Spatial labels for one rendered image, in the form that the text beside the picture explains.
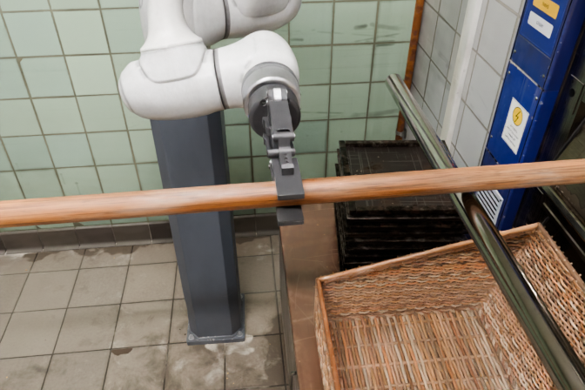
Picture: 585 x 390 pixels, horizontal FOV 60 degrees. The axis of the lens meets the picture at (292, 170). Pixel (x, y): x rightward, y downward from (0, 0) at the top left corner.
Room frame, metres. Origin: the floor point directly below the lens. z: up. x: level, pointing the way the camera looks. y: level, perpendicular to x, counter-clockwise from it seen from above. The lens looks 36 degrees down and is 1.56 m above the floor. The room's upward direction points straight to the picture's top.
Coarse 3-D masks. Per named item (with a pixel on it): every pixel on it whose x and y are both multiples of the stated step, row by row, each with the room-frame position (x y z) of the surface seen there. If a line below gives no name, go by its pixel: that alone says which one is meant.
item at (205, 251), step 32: (160, 128) 1.09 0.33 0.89; (192, 128) 1.10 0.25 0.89; (224, 128) 1.21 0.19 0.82; (160, 160) 1.11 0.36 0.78; (192, 160) 1.10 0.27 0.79; (224, 160) 1.13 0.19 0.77; (192, 224) 1.10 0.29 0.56; (224, 224) 1.11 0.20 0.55; (192, 256) 1.09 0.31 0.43; (224, 256) 1.10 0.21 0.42; (192, 288) 1.09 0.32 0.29; (224, 288) 1.10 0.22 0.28; (192, 320) 1.10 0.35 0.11; (224, 320) 1.10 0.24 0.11
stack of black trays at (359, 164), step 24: (360, 144) 1.11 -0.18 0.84; (384, 144) 1.11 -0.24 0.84; (408, 144) 1.11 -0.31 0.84; (336, 168) 1.09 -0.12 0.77; (360, 168) 1.01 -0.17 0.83; (384, 168) 1.01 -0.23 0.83; (408, 168) 1.01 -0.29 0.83; (432, 168) 1.01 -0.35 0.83; (336, 216) 1.06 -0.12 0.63; (360, 216) 0.85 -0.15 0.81; (384, 216) 0.85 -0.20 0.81; (408, 216) 0.85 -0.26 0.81; (432, 216) 0.85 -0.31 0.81; (456, 216) 0.85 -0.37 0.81; (360, 240) 0.84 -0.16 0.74; (384, 240) 0.84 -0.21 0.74; (408, 240) 0.84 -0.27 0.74; (432, 240) 0.84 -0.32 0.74; (456, 240) 0.84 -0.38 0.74; (360, 264) 0.85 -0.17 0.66
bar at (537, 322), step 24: (408, 96) 0.73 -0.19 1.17; (408, 120) 0.67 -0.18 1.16; (432, 144) 0.59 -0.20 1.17; (480, 216) 0.44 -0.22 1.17; (480, 240) 0.41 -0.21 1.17; (504, 240) 0.40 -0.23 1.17; (504, 264) 0.36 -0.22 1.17; (504, 288) 0.34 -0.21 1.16; (528, 288) 0.33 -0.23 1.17; (528, 312) 0.31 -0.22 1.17; (528, 336) 0.29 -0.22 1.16; (552, 336) 0.28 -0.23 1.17; (552, 360) 0.26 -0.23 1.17; (576, 360) 0.25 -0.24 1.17; (576, 384) 0.23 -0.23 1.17
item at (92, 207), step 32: (576, 160) 0.50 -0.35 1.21; (128, 192) 0.44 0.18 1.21; (160, 192) 0.44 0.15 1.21; (192, 192) 0.44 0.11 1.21; (224, 192) 0.44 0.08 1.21; (256, 192) 0.44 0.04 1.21; (320, 192) 0.45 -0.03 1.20; (352, 192) 0.45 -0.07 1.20; (384, 192) 0.46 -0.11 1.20; (416, 192) 0.46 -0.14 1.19; (448, 192) 0.47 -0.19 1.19; (0, 224) 0.41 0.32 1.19; (32, 224) 0.41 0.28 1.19
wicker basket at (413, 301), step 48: (528, 240) 0.77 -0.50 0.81; (384, 288) 0.75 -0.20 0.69; (432, 288) 0.76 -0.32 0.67; (480, 288) 0.77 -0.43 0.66; (576, 288) 0.62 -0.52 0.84; (336, 336) 0.69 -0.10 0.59; (384, 336) 0.69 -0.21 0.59; (432, 336) 0.70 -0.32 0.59; (480, 336) 0.70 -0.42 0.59; (336, 384) 0.49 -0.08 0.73; (384, 384) 0.58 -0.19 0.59; (432, 384) 0.58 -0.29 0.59; (480, 384) 0.58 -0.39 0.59; (528, 384) 0.56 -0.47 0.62
